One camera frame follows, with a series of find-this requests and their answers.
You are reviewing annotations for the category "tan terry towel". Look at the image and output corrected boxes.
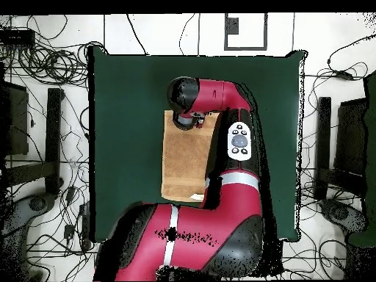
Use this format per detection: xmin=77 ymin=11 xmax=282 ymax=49
xmin=160 ymin=109 xmax=220 ymax=203

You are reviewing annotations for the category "dark green table cloth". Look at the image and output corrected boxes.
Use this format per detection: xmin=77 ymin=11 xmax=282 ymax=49
xmin=87 ymin=49 xmax=308 ymax=243

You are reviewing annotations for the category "small gray square box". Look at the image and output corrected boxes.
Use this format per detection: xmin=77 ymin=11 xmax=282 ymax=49
xmin=225 ymin=17 xmax=239 ymax=35

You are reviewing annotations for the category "black T-shaped stand base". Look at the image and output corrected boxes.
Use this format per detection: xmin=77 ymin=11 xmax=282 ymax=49
xmin=2 ymin=87 xmax=65 ymax=196
xmin=313 ymin=96 xmax=368 ymax=201

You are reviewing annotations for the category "black rectangular box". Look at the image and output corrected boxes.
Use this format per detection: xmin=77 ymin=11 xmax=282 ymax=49
xmin=333 ymin=98 xmax=369 ymax=175
xmin=0 ymin=81 xmax=29 ymax=156

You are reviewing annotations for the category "black power strip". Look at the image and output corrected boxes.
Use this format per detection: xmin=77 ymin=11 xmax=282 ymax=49
xmin=79 ymin=202 xmax=93 ymax=251
xmin=0 ymin=28 xmax=37 ymax=46

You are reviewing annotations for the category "gray stand base black knob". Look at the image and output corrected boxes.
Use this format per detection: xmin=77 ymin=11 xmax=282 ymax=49
xmin=0 ymin=192 xmax=58 ymax=281
xmin=319 ymin=198 xmax=369 ymax=236

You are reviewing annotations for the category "dark green fabric sheet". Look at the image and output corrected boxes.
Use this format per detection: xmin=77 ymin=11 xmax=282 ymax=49
xmin=347 ymin=73 xmax=376 ymax=247

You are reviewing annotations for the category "gray square frame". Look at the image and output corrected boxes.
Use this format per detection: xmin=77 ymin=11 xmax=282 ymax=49
xmin=223 ymin=12 xmax=269 ymax=51

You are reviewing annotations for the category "black inline cable adapter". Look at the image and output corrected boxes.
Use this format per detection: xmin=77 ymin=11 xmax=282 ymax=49
xmin=334 ymin=69 xmax=355 ymax=81

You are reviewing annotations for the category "black cable tangle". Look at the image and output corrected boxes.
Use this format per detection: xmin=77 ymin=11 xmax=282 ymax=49
xmin=5 ymin=40 xmax=109 ymax=89

